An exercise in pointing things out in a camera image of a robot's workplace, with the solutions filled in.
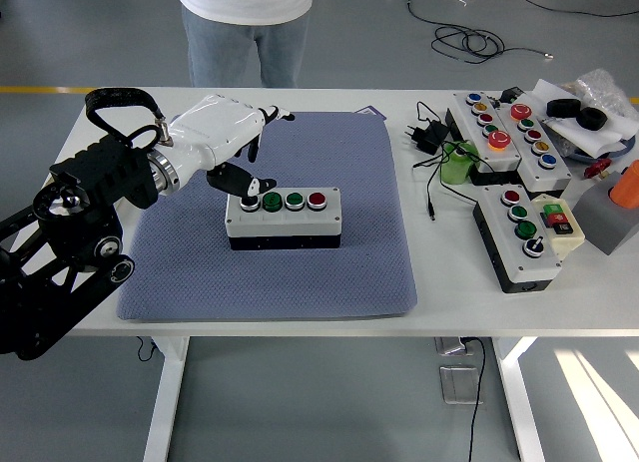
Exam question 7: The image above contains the cream green-red push switch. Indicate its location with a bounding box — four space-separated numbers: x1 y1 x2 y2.
530 193 586 261

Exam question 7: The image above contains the silver box under table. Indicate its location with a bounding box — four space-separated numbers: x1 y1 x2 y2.
433 335 475 356

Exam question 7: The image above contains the orange cylinder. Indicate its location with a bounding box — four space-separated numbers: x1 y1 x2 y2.
608 159 639 210

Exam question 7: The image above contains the purple card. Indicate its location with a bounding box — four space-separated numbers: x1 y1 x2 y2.
352 105 389 123

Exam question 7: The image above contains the five-button box orange-ringed stop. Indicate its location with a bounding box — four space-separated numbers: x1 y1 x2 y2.
445 91 523 187

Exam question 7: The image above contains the green plastic bottle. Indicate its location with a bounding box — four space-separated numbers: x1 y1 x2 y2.
440 140 481 187

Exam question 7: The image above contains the black foam ring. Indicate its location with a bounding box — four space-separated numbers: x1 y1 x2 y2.
545 98 581 119
576 107 609 132

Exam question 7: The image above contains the grey four-button control box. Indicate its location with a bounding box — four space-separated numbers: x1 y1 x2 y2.
224 186 343 251
472 184 564 294

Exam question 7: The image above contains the black hanging cable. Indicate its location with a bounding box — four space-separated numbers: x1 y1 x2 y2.
461 335 488 462

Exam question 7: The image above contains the silver floor socket box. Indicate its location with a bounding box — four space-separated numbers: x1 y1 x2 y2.
438 364 484 406

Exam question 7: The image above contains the black adapter cord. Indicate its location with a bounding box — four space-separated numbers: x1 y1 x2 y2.
411 101 495 222

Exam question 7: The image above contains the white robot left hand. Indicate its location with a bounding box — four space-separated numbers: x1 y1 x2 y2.
162 93 296 200

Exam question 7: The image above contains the blue round ring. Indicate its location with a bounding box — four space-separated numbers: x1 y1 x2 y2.
568 135 638 165

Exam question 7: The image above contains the blue-grey textured mat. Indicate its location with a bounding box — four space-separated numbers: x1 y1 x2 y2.
116 111 418 323

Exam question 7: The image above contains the person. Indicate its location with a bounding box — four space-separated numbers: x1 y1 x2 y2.
179 0 314 89

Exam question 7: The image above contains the red valve knob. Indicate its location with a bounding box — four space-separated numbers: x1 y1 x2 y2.
583 157 613 180

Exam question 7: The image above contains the five-button box plain red stop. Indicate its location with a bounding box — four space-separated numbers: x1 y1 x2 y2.
493 93 573 194

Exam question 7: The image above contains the short black cable loop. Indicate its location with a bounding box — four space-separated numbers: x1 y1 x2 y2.
135 335 159 362

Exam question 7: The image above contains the clear bubble wrap bag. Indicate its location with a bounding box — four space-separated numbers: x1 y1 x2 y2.
563 68 638 129

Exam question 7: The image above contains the grey plastic block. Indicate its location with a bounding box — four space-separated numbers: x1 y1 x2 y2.
571 170 639 256

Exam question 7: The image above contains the coiled black floor cable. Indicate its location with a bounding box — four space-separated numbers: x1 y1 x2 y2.
406 0 554 65

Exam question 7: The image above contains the black power adapter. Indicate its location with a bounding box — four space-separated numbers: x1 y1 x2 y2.
404 120 450 157

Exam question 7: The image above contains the long black floor cable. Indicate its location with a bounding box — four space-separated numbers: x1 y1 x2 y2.
498 0 639 19

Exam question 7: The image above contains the white table leg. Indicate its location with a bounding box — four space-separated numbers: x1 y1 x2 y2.
142 335 191 462
491 335 548 462

